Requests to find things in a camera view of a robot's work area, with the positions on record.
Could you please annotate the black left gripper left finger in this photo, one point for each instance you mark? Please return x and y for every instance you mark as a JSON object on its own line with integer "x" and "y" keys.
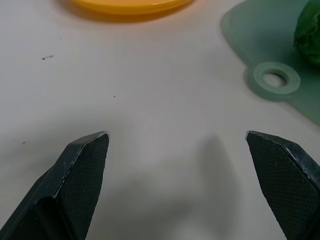
{"x": 75, "y": 185}

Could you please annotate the pale green cutting board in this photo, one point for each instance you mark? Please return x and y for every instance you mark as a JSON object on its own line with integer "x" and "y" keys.
{"x": 265, "y": 45}

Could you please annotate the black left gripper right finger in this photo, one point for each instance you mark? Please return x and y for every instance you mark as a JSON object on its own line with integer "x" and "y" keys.
{"x": 287, "y": 180}

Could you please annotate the yellow plastic plate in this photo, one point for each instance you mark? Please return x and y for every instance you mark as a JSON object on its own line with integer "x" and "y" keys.
{"x": 130, "y": 6}

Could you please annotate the green leafy vegetable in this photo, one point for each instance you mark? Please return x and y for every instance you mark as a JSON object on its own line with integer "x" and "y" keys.
{"x": 308, "y": 35}

